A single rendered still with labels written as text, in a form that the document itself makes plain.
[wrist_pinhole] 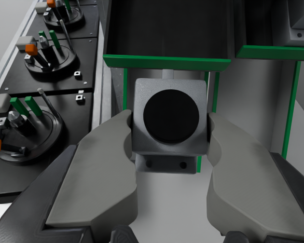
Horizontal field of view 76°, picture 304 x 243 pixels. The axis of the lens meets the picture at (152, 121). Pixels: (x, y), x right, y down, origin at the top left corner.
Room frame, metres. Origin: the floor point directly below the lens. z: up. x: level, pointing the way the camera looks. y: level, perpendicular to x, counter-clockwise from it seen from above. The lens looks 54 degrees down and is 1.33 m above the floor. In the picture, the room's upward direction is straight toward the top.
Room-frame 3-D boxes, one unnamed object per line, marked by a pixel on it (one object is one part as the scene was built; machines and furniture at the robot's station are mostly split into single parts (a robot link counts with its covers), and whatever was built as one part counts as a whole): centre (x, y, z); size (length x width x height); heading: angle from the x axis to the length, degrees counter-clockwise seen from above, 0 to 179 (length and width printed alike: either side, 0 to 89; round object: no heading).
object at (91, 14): (0.72, 0.32, 1.01); 0.24 x 0.24 x 0.13; 7
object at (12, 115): (0.22, 0.26, 1.04); 0.02 x 0.02 x 0.03
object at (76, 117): (0.22, 0.26, 0.96); 0.24 x 0.24 x 0.02; 7
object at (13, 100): (0.26, 0.28, 1.01); 0.01 x 0.01 x 0.05; 7
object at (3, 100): (0.31, 0.37, 0.97); 0.05 x 0.05 x 0.04; 7
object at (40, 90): (0.26, 0.21, 1.03); 0.01 x 0.01 x 0.08
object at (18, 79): (0.48, 0.29, 1.01); 0.24 x 0.24 x 0.13; 7
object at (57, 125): (0.22, 0.26, 0.98); 0.14 x 0.14 x 0.02
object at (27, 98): (0.27, 0.25, 1.01); 0.01 x 0.01 x 0.05; 7
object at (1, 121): (0.24, 0.31, 1.00); 0.02 x 0.01 x 0.02; 7
